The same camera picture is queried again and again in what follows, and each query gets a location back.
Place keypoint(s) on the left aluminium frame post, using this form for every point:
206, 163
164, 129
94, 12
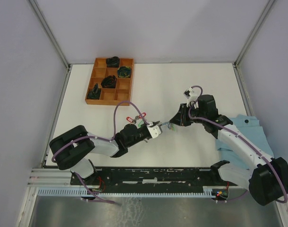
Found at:
41, 18

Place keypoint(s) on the green tag key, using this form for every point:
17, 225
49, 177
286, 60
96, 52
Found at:
140, 123

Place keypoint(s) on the black rolled belt top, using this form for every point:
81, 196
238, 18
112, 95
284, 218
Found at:
112, 62

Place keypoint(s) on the red tag key right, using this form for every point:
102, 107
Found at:
140, 116

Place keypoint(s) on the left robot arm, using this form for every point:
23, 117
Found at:
70, 148

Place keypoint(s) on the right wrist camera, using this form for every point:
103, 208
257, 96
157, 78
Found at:
192, 94

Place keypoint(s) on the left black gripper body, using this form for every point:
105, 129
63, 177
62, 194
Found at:
141, 134

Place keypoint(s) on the red tag key left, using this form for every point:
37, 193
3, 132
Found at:
130, 120

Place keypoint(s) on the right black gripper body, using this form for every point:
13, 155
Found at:
185, 119

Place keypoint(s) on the wooden compartment tray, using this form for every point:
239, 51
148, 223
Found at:
109, 96

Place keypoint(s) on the black rolled belt middle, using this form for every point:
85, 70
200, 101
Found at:
109, 82

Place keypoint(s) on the light blue cloth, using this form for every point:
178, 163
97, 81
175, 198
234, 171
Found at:
250, 127

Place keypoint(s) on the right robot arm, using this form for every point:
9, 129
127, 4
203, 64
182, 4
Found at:
266, 177

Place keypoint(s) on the green blue rolled belt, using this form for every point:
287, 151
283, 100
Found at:
124, 72

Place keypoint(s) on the aluminium frame post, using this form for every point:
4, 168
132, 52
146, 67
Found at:
41, 18
254, 32

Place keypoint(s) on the red tag key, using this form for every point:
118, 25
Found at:
140, 116
130, 120

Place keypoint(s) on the black green rolled belt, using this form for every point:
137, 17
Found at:
94, 93

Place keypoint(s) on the right aluminium frame post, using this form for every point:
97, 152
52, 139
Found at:
254, 32

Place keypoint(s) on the white cable duct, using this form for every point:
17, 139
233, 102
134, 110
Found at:
82, 192

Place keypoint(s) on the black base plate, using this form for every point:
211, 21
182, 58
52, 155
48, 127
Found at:
154, 179

